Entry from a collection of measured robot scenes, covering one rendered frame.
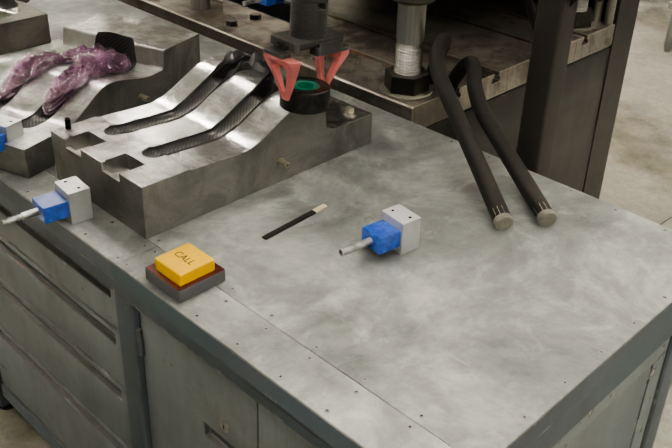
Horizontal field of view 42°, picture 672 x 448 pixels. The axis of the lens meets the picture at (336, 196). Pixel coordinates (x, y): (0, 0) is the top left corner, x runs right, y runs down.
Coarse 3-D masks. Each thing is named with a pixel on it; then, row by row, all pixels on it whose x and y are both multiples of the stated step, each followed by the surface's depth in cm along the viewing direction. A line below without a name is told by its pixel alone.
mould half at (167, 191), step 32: (224, 96) 152; (64, 128) 144; (96, 128) 144; (160, 128) 146; (192, 128) 147; (256, 128) 144; (288, 128) 146; (320, 128) 152; (352, 128) 158; (64, 160) 143; (96, 160) 135; (160, 160) 135; (192, 160) 136; (224, 160) 138; (256, 160) 143; (288, 160) 149; (320, 160) 155; (96, 192) 139; (128, 192) 131; (160, 192) 131; (192, 192) 135; (224, 192) 140; (128, 224) 135; (160, 224) 133
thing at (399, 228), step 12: (384, 216) 131; (396, 216) 130; (408, 216) 130; (372, 228) 129; (384, 228) 129; (396, 228) 129; (408, 228) 129; (372, 240) 128; (384, 240) 127; (396, 240) 129; (408, 240) 130; (348, 252) 126; (384, 252) 128
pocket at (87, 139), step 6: (84, 132) 143; (90, 132) 143; (72, 138) 142; (78, 138) 143; (84, 138) 144; (90, 138) 144; (96, 138) 143; (66, 144) 141; (72, 144) 142; (78, 144) 143; (84, 144) 144; (90, 144) 145; (96, 144) 143; (72, 150) 141; (78, 150) 143
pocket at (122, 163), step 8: (104, 160) 135; (112, 160) 136; (120, 160) 137; (128, 160) 137; (136, 160) 136; (104, 168) 135; (112, 168) 136; (120, 168) 138; (128, 168) 138; (112, 176) 133
